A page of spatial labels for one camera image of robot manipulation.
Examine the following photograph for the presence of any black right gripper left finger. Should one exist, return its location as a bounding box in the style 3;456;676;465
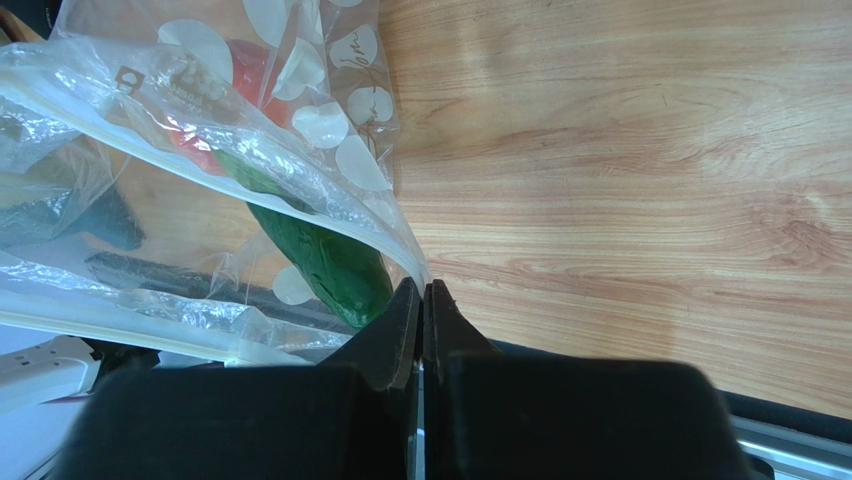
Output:
50;279;421;479

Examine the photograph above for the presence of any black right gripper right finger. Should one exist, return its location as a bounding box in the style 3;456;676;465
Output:
423;280;751;479

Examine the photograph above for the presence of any green cucumber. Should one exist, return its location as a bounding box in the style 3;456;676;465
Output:
204;148;394;330

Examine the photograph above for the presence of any clear polka dot zip bag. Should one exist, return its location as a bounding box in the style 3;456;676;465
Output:
1;1;431;365

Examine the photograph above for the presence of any peach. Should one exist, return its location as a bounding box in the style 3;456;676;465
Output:
169;40;292;176

